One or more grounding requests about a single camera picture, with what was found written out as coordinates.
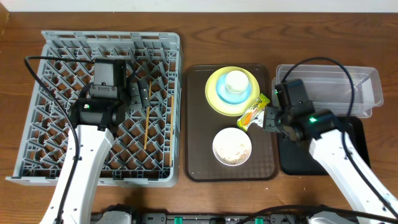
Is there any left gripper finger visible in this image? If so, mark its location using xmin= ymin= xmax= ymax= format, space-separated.
xmin=129 ymin=83 xmax=142 ymax=111
xmin=138 ymin=78 xmax=150 ymax=107

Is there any white tissue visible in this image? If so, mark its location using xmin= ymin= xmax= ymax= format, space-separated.
xmin=253 ymin=110 xmax=265 ymax=128

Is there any green yellow snack wrapper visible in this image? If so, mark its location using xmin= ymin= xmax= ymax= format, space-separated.
xmin=237 ymin=93 xmax=270 ymax=131

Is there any wooden chopstick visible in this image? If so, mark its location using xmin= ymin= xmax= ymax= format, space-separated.
xmin=144 ymin=81 xmax=152 ymax=150
xmin=169 ymin=95 xmax=174 ymax=167

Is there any white bowl with food residue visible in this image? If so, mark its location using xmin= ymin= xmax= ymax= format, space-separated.
xmin=212 ymin=128 xmax=252 ymax=167

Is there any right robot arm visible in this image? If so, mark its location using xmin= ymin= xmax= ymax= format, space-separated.
xmin=264 ymin=101 xmax=397 ymax=223

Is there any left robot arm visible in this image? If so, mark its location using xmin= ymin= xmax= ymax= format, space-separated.
xmin=41 ymin=83 xmax=130 ymax=223

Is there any light blue bowl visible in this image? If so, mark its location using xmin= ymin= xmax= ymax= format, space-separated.
xmin=216 ymin=73 xmax=252 ymax=105

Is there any black tray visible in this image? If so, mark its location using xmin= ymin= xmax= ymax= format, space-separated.
xmin=277 ymin=117 xmax=371 ymax=175

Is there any clear plastic bin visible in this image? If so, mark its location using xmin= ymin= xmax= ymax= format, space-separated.
xmin=287 ymin=65 xmax=384 ymax=118

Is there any yellow plate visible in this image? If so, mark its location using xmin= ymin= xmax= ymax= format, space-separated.
xmin=205 ymin=66 xmax=261 ymax=116

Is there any cream white cup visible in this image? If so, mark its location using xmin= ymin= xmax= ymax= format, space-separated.
xmin=225 ymin=70 xmax=249 ymax=93

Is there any grey plastic dish rack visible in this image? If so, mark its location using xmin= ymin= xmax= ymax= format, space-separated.
xmin=9 ymin=30 xmax=183 ymax=187

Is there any brown serving tray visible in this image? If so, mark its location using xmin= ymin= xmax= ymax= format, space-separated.
xmin=183 ymin=65 xmax=279 ymax=182

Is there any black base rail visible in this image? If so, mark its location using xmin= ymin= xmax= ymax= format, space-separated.
xmin=90 ymin=205 xmax=358 ymax=224

